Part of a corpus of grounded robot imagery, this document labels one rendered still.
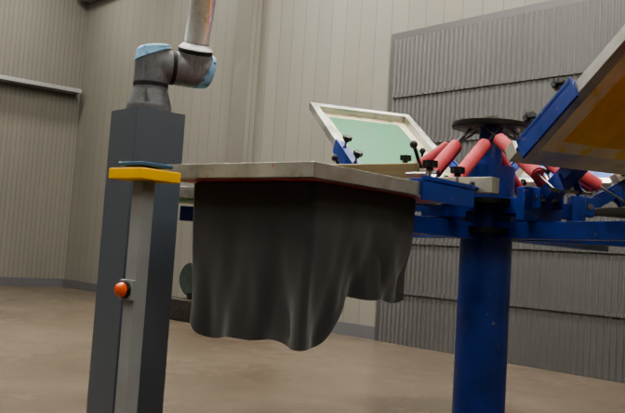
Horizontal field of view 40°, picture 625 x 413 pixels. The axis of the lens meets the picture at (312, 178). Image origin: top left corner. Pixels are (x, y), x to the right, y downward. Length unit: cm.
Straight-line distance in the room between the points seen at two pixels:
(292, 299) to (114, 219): 85
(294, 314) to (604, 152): 119
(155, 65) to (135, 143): 28
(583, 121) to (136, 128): 138
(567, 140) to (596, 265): 391
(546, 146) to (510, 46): 461
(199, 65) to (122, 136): 35
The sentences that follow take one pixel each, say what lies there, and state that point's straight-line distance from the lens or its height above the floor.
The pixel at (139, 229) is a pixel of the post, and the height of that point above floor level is 80.
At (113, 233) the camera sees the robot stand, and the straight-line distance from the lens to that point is 285.
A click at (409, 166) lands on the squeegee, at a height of 105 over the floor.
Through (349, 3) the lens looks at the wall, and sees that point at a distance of 893.
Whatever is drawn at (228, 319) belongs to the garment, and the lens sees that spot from 236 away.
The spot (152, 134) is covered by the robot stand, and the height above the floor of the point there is 112.
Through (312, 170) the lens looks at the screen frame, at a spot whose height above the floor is 97.
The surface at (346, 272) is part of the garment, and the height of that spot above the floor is 73.
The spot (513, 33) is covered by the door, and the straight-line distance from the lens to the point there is 732.
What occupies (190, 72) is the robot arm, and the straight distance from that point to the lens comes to 292.
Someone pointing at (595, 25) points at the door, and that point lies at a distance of 689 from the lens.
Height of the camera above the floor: 77
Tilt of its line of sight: 5 degrees up
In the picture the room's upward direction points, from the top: 4 degrees clockwise
